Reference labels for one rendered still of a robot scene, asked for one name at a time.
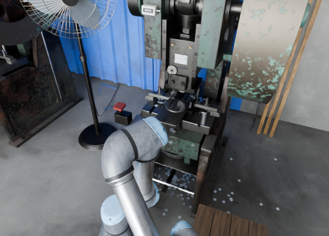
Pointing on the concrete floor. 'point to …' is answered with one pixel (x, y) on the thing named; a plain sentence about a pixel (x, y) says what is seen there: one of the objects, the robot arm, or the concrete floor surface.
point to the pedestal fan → (94, 13)
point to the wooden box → (224, 224)
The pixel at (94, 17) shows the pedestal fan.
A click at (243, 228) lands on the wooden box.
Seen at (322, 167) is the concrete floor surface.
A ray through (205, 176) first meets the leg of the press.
